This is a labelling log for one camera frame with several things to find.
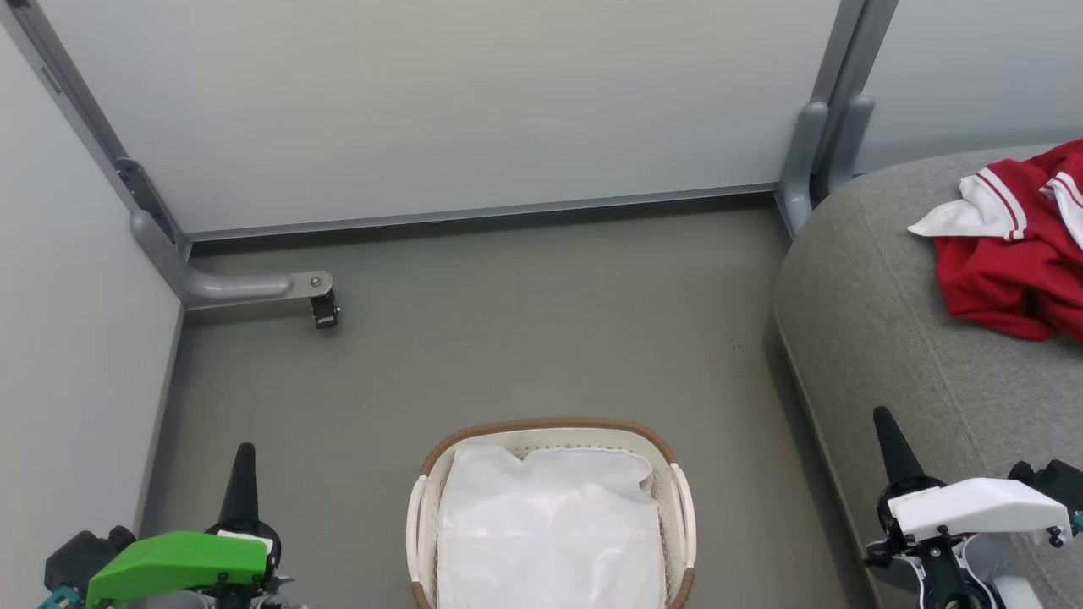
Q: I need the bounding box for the white laundry basket brown rim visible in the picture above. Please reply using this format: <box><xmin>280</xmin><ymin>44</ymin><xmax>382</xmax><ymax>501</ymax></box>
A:
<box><xmin>405</xmin><ymin>416</ymin><xmax>698</xmax><ymax>609</ymax></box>

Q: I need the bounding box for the white basket liner cloth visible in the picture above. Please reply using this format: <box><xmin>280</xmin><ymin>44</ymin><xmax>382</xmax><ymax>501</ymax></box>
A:
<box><xmin>435</xmin><ymin>443</ymin><xmax>668</xmax><ymax>609</ymax></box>

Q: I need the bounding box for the grey partition foot bracket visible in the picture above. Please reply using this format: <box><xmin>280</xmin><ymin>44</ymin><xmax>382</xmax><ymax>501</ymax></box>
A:
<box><xmin>129</xmin><ymin>210</ymin><xmax>335</xmax><ymax>310</ymax></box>

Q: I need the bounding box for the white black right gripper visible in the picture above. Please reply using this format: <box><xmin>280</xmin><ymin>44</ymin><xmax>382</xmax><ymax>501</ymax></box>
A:
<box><xmin>862</xmin><ymin>406</ymin><xmax>1083</xmax><ymax>609</ymax></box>

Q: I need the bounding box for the grey fabric sofa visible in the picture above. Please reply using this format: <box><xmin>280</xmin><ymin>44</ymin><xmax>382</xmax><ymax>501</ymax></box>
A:
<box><xmin>771</xmin><ymin>141</ymin><xmax>1083</xmax><ymax>609</ymax></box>

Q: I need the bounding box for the grey partition post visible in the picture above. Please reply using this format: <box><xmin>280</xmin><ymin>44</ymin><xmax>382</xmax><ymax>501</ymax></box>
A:
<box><xmin>0</xmin><ymin>0</ymin><xmax>192</xmax><ymax>255</ymax></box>
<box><xmin>777</xmin><ymin>0</ymin><xmax>899</xmax><ymax>239</ymax></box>

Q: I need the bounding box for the red shirt with white stripes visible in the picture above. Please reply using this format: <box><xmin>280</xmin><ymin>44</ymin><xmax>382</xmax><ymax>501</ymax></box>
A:
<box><xmin>906</xmin><ymin>139</ymin><xmax>1083</xmax><ymax>255</ymax></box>

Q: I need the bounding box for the plain red shirt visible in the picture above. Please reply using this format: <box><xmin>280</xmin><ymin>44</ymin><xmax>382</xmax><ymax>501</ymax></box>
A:
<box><xmin>934</xmin><ymin>233</ymin><xmax>1083</xmax><ymax>344</ymax></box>

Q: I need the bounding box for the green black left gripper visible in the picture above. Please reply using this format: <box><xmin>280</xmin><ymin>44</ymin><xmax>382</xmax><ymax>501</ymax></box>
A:
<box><xmin>44</xmin><ymin>441</ymin><xmax>294</xmax><ymax>609</ymax></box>

